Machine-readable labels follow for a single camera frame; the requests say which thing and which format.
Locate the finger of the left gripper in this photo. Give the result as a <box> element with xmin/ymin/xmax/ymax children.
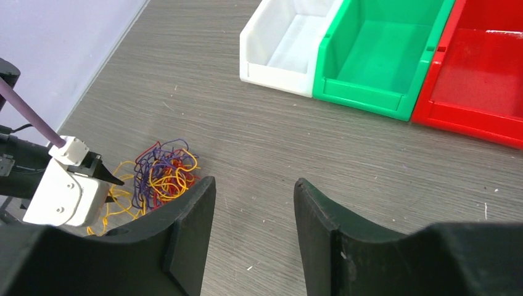
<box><xmin>105</xmin><ymin>195</ymin><xmax>118</xmax><ymax>203</ymax></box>
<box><xmin>67</xmin><ymin>152</ymin><xmax>125</xmax><ymax>186</ymax></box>

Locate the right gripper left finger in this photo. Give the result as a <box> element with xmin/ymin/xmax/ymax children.
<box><xmin>1</xmin><ymin>176</ymin><xmax>216</xmax><ymax>295</ymax></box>

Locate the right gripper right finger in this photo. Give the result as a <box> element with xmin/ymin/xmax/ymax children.
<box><xmin>294</xmin><ymin>178</ymin><xmax>522</xmax><ymax>295</ymax></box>

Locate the yellow cable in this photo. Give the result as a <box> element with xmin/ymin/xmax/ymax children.
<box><xmin>86</xmin><ymin>160</ymin><xmax>144</xmax><ymax>237</ymax></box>

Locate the coloured cable pile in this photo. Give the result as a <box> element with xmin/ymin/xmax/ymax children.
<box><xmin>134</xmin><ymin>139</ymin><xmax>202</xmax><ymax>211</ymax></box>

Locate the green plastic bin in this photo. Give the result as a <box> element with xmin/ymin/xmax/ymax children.
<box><xmin>313</xmin><ymin>0</ymin><xmax>454</xmax><ymax>121</ymax></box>

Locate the red plastic bin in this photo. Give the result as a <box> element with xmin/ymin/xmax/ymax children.
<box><xmin>411</xmin><ymin>0</ymin><xmax>522</xmax><ymax>149</ymax></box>

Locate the white plastic bin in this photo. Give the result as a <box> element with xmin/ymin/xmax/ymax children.
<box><xmin>239</xmin><ymin>0</ymin><xmax>343</xmax><ymax>97</ymax></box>

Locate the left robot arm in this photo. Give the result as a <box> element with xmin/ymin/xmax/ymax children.
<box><xmin>1</xmin><ymin>59</ymin><xmax>124</xmax><ymax>227</ymax></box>

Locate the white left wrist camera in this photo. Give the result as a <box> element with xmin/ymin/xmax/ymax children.
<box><xmin>22</xmin><ymin>136</ymin><xmax>111</xmax><ymax>227</ymax></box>

